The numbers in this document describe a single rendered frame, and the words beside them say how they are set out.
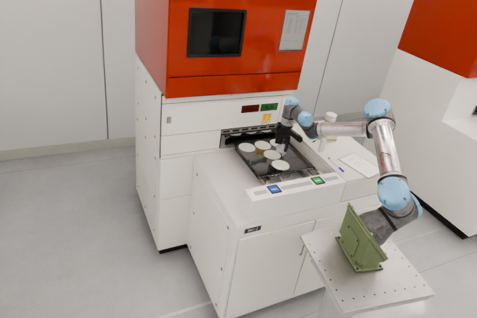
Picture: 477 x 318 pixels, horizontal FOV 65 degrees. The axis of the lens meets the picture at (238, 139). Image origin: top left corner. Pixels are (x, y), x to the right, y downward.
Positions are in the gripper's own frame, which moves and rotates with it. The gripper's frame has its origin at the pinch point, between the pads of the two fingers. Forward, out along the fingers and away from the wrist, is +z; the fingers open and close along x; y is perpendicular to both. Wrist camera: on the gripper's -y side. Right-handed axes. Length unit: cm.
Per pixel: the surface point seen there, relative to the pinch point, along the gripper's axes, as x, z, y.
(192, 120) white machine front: -1, -15, 55
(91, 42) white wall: -119, -13, 152
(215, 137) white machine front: -7.7, -1.4, 41.0
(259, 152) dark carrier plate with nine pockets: -0.3, 1.3, 14.3
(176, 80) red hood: 9, -41, 63
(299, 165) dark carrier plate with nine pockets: 8.3, 1.4, -8.3
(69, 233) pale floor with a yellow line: -8, 91, 135
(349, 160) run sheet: 7.0, -5.5, -36.1
